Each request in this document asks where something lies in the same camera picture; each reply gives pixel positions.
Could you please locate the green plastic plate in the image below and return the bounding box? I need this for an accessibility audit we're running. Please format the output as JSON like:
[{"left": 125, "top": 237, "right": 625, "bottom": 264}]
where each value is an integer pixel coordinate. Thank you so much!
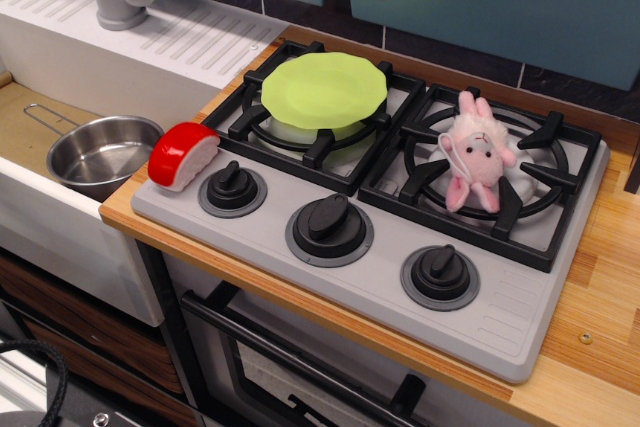
[{"left": 261, "top": 52, "right": 388, "bottom": 129}]

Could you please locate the black right stove knob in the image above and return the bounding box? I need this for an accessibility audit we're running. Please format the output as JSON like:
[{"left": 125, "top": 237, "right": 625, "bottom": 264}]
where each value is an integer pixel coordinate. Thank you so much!
[{"left": 400, "top": 244, "right": 480, "bottom": 312}]

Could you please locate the black left burner grate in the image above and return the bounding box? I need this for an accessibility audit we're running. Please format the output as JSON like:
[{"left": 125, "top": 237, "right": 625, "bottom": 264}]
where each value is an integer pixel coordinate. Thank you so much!
[{"left": 204, "top": 41, "right": 427, "bottom": 194}]

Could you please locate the black oven door handle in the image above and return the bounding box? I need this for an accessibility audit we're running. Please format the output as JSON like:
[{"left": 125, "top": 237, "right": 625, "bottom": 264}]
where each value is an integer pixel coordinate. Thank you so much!
[{"left": 180, "top": 282, "right": 425, "bottom": 426}]

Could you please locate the black braided cable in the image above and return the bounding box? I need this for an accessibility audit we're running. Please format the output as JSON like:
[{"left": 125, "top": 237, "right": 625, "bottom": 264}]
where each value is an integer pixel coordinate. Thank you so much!
[{"left": 0, "top": 339, "right": 69, "bottom": 427}]

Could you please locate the black middle stove knob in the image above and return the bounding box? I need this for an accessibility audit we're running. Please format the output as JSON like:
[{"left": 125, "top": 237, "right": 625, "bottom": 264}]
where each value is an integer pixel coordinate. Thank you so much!
[{"left": 285, "top": 193, "right": 374, "bottom": 268}]

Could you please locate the pink stuffed rabbit toy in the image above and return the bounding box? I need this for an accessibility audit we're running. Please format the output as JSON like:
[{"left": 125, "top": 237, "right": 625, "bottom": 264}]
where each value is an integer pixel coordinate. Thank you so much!
[{"left": 438, "top": 90, "right": 517, "bottom": 213}]

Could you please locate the wooden drawer front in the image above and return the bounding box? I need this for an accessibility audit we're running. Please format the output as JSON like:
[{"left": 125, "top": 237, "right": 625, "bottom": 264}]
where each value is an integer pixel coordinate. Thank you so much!
[{"left": 1, "top": 250, "right": 199, "bottom": 426}]

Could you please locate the grey toy stove top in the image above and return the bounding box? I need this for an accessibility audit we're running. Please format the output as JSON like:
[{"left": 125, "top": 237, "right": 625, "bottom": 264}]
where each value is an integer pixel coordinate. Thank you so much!
[{"left": 130, "top": 41, "right": 612, "bottom": 386}]

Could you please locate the black burner grate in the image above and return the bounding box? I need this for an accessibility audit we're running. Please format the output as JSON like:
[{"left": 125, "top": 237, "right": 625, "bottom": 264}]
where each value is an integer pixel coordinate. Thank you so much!
[
  {"left": 358, "top": 85, "right": 605, "bottom": 272},
  {"left": 204, "top": 41, "right": 427, "bottom": 194}
]

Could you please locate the toy oven door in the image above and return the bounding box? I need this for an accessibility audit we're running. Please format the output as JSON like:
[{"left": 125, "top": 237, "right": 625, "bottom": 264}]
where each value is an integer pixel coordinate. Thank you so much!
[{"left": 179, "top": 282, "right": 514, "bottom": 426}]

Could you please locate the black stove knob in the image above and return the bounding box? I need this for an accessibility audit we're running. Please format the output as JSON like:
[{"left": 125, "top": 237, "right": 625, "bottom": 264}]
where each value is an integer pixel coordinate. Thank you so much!
[
  {"left": 285, "top": 193, "right": 374, "bottom": 268},
  {"left": 400, "top": 244, "right": 480, "bottom": 312},
  {"left": 198, "top": 161, "right": 268, "bottom": 219}
]

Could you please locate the white toy sink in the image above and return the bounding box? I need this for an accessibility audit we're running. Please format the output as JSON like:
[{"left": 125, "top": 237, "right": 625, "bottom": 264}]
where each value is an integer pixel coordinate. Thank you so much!
[{"left": 1, "top": 0, "right": 285, "bottom": 326}]

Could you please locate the black right burner grate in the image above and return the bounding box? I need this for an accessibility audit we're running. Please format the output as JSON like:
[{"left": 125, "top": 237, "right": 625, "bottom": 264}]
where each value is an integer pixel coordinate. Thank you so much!
[{"left": 358, "top": 85, "right": 605, "bottom": 272}]

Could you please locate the small steel saucepan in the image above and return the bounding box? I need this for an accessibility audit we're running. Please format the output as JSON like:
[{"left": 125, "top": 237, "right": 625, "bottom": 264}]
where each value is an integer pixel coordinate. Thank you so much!
[{"left": 23, "top": 103, "right": 164, "bottom": 202}]

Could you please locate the black left stove knob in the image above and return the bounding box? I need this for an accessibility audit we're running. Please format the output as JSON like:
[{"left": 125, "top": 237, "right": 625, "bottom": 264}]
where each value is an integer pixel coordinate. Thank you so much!
[{"left": 198, "top": 161, "right": 268, "bottom": 219}]

